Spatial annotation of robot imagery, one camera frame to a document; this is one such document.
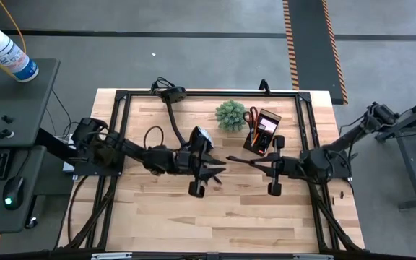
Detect white wipes canister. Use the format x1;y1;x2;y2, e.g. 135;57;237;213
0;27;40;84

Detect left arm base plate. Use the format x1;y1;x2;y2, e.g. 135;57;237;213
72;158;126;178

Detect artificial green potted plant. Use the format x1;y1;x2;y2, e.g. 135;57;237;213
214;99;247;132

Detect black side desk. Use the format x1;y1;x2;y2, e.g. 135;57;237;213
0;57;61;235

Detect black triangular bracket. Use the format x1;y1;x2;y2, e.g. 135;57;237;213
258;78;272;96

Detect red handled scissors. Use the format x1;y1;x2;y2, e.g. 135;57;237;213
243;105;262;144

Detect black computer mouse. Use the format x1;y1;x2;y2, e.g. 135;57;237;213
2;175;25;211

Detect silver metal bracket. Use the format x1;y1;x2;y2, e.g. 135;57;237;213
293;253;335;260
91;252;134;260

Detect black orange striped floor mat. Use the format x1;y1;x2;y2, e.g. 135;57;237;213
282;0;350;106

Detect sticky note pad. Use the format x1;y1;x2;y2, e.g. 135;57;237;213
259;118;278;135

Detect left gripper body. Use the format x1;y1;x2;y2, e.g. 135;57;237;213
173;148;209;199

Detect white power box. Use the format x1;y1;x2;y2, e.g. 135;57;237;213
62;132;77;173

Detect yellow cable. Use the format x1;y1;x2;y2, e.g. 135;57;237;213
0;0;27;79

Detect black mesh desk organizer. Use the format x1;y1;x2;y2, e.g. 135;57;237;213
243;108;282;157

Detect black gooseneck desk lamp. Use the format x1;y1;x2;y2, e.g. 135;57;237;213
159;85;215;153

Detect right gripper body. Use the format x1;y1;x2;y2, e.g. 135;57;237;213
267;135;305;198

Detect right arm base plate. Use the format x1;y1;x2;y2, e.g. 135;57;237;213
300;149;354;181

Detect black aluminium table frame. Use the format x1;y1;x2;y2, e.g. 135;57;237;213
56;88;367;254

